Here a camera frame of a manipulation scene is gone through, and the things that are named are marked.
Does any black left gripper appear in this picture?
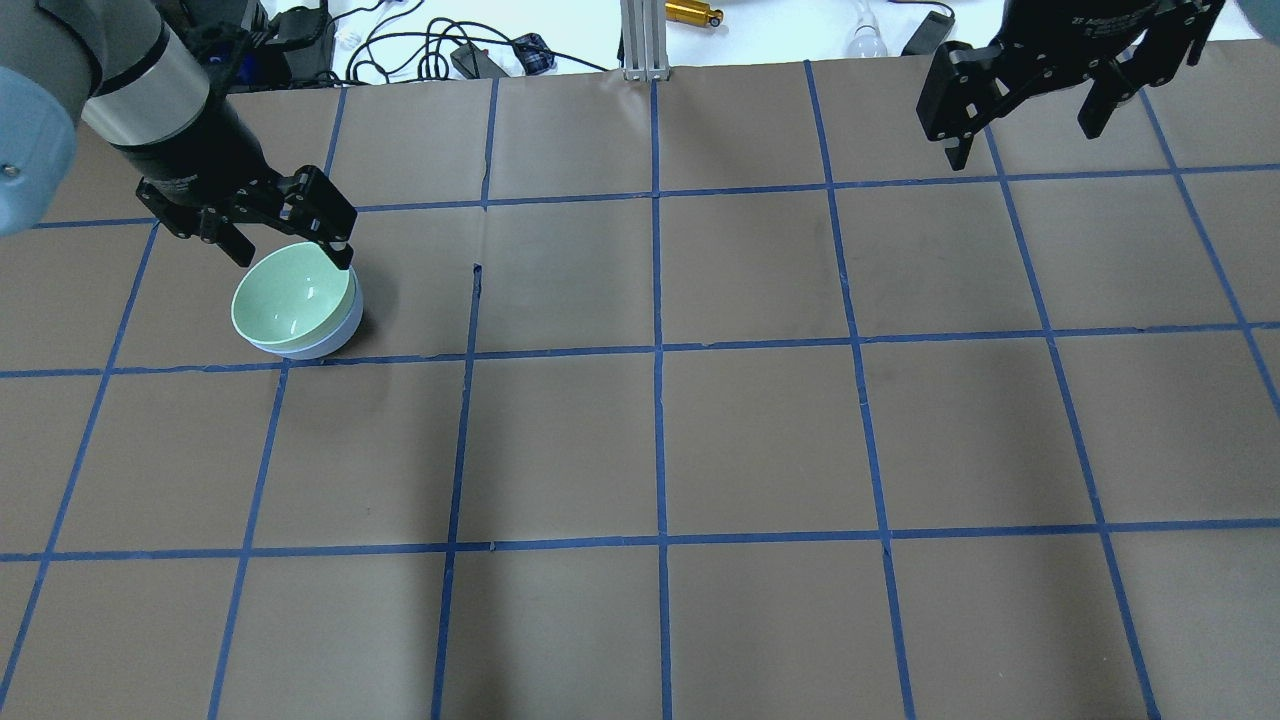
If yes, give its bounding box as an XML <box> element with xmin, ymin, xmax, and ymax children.
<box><xmin>113</xmin><ymin>97</ymin><xmax>358</xmax><ymax>272</ymax></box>

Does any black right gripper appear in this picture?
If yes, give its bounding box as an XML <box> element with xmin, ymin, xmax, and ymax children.
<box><xmin>915</xmin><ymin>1</ymin><xmax>1226</xmax><ymax>172</ymax></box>

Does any green bowl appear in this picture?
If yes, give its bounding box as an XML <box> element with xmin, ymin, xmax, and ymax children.
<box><xmin>230</xmin><ymin>242</ymin><xmax>357</xmax><ymax>345</ymax></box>

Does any blue bowl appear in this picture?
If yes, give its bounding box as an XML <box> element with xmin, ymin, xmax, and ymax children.
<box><xmin>241</xmin><ymin>272</ymin><xmax>365</xmax><ymax>361</ymax></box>

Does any white light bulb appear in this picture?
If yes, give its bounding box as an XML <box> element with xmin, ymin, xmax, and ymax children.
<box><xmin>846</xmin><ymin>1</ymin><xmax>890</xmax><ymax>59</ymax></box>

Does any black power adapter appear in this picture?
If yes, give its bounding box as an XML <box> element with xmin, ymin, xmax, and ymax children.
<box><xmin>268</xmin><ymin>3</ymin><xmax>335</xmax><ymax>81</ymax></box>

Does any yellow cylindrical tool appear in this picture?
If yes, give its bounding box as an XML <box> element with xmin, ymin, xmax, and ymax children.
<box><xmin>664</xmin><ymin>0</ymin><xmax>724</xmax><ymax>28</ymax></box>

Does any brown paper table cover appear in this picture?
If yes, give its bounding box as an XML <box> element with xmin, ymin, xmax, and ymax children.
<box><xmin>3</xmin><ymin>41</ymin><xmax>1279</xmax><ymax>719</ymax></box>

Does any aluminium frame post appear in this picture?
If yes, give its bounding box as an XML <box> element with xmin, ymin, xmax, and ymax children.
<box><xmin>620</xmin><ymin>0</ymin><xmax>671</xmax><ymax>82</ymax></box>

